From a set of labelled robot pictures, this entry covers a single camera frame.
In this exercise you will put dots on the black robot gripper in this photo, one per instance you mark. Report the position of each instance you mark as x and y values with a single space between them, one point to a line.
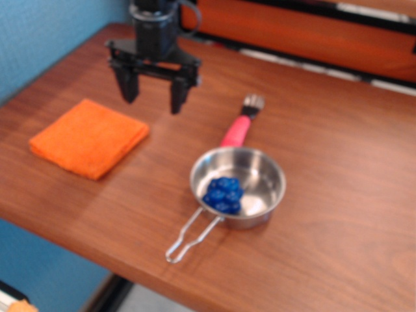
154 51

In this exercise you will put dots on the blue plastic grape bunch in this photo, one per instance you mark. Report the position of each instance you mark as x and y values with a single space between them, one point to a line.
224 194

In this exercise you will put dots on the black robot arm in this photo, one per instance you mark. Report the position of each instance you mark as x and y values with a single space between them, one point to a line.
189 17

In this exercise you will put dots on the stainless steel pan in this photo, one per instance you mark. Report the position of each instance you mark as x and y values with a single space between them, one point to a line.
263 183

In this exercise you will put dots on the folded orange cloth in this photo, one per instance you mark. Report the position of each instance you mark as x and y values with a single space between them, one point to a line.
89 139

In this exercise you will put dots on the orange object bottom left corner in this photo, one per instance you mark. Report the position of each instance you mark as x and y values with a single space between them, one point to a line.
13 300

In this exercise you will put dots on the fork with pink handle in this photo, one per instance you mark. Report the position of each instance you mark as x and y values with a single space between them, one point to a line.
235 136

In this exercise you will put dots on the black table leg frame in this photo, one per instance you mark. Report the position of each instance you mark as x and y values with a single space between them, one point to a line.
110 296

